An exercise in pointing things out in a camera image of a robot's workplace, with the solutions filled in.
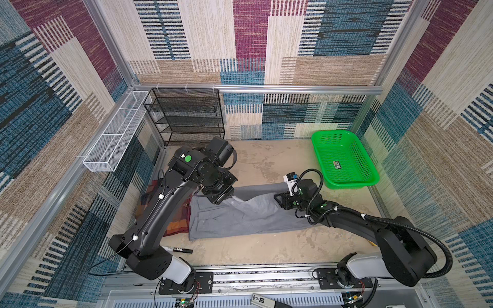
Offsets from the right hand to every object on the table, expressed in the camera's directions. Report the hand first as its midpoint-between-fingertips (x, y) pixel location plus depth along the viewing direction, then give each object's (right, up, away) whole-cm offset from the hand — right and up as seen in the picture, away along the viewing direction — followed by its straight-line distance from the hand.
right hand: (278, 198), depth 87 cm
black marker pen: (-41, -20, -7) cm, 46 cm away
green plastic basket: (+39, +16, +21) cm, 47 cm away
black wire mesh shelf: (-49, +42, +24) cm, 69 cm away
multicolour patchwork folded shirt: (-44, -10, -2) cm, 45 cm away
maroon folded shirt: (-43, -11, -2) cm, 45 cm away
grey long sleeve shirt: (-12, -1, -17) cm, 21 cm away
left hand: (-17, +7, -23) cm, 29 cm away
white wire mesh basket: (-65, +19, -17) cm, 70 cm away
